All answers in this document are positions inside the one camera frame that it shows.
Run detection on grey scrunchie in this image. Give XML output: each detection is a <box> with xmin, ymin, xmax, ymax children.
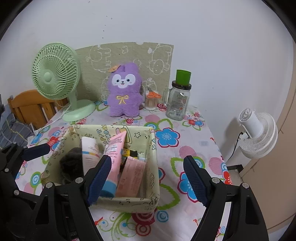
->
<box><xmin>60</xmin><ymin>147</ymin><xmax>84</xmax><ymax>184</ymax></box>

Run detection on white cream tube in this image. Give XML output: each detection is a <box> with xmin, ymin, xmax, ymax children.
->
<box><xmin>81</xmin><ymin>137</ymin><xmax>104</xmax><ymax>175</ymax></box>

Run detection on pink sachet packet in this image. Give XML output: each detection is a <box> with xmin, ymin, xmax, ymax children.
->
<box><xmin>115</xmin><ymin>156</ymin><xmax>146</xmax><ymax>197</ymax></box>

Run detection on pink blue cream tube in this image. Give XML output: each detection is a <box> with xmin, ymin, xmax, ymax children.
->
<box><xmin>100</xmin><ymin>131</ymin><xmax>126</xmax><ymax>198</ymax></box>

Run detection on cartoon keychain charm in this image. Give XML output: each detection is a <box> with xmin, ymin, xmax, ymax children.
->
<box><xmin>121</xmin><ymin>148</ymin><xmax>146</xmax><ymax>166</ymax></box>

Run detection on grey plaid pillow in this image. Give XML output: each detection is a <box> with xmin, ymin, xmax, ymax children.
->
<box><xmin>0</xmin><ymin>104</ymin><xmax>34</xmax><ymax>150</ymax></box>

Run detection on wooden chair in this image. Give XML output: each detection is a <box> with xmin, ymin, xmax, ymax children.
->
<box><xmin>8</xmin><ymin>89</ymin><xmax>68</xmax><ymax>129</ymax></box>

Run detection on floral tablecloth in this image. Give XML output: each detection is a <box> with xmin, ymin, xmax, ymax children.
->
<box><xmin>14</xmin><ymin>100</ymin><xmax>232</xmax><ymax>241</ymax></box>

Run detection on green desk fan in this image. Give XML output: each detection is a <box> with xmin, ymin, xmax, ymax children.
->
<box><xmin>32</xmin><ymin>43</ymin><xmax>95</xmax><ymax>122</ymax></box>

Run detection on white circulator fan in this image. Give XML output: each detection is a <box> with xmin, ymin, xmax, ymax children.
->
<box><xmin>238</xmin><ymin>108</ymin><xmax>278</xmax><ymax>159</ymax></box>

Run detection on yellow cartoon fabric box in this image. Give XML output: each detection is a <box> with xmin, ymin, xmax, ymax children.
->
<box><xmin>41</xmin><ymin>125</ymin><xmax>160</xmax><ymax>213</ymax></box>

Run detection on purple plush bunny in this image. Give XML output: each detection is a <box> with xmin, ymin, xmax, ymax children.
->
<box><xmin>107</xmin><ymin>62</ymin><xmax>144</xmax><ymax>118</ymax></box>

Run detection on toothpick jar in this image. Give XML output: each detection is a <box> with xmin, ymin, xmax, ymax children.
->
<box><xmin>144</xmin><ymin>90</ymin><xmax>160</xmax><ymax>110</ymax></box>

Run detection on orange small scissors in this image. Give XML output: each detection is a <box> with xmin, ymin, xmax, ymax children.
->
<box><xmin>147</xmin><ymin>87</ymin><xmax>162</xmax><ymax>98</ymax></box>

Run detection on glass mason jar mug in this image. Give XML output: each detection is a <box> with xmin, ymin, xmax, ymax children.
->
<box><xmin>162</xmin><ymin>81</ymin><xmax>192</xmax><ymax>121</ymax></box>

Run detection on green cartoon mat board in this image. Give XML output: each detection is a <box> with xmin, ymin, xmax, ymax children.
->
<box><xmin>76</xmin><ymin>42</ymin><xmax>174</xmax><ymax>101</ymax></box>

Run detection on green plastic cup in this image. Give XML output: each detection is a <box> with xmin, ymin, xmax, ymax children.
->
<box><xmin>175</xmin><ymin>69</ymin><xmax>191</xmax><ymax>86</ymax></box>

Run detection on white fan cord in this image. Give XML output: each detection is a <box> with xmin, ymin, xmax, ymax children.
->
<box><xmin>34</xmin><ymin>104</ymin><xmax>72</xmax><ymax>135</ymax></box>

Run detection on black fan cable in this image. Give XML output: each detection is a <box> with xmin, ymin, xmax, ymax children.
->
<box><xmin>225</xmin><ymin>131</ymin><xmax>246</xmax><ymax>163</ymax></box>

